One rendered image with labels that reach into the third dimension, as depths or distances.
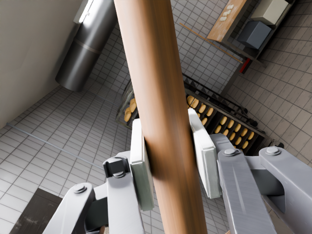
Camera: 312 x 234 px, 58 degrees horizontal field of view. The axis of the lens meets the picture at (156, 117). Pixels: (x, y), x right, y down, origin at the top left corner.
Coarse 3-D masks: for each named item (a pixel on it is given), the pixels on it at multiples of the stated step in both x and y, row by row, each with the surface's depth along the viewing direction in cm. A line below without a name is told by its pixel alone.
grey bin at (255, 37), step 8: (248, 24) 465; (256, 24) 433; (264, 24) 431; (248, 32) 447; (256, 32) 434; (264, 32) 435; (240, 40) 463; (248, 40) 437; (256, 40) 438; (256, 48) 442
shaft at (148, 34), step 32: (128, 0) 14; (160, 0) 14; (128, 32) 15; (160, 32) 14; (128, 64) 16; (160, 64) 15; (160, 96) 15; (160, 128) 16; (160, 160) 17; (192, 160) 17; (160, 192) 18; (192, 192) 18; (192, 224) 18
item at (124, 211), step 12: (120, 156) 14; (108, 168) 14; (120, 168) 14; (108, 180) 13; (120, 180) 13; (132, 180) 13; (108, 192) 12; (120, 192) 12; (132, 192) 12; (108, 204) 11; (120, 204) 11; (132, 204) 11; (108, 216) 11; (120, 216) 11; (132, 216) 10; (120, 228) 10; (132, 228) 10
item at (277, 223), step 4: (272, 216) 222; (272, 220) 215; (276, 220) 219; (280, 220) 224; (276, 224) 212; (280, 224) 216; (284, 224) 221; (276, 228) 205; (280, 228) 209; (284, 228) 213; (288, 228) 217; (280, 232) 203; (284, 232) 206; (288, 232) 211
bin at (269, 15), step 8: (264, 0) 452; (272, 0) 422; (280, 0) 421; (256, 8) 468; (264, 8) 436; (272, 8) 424; (280, 8) 425; (256, 16) 450; (264, 16) 427; (272, 16) 427; (272, 24) 436
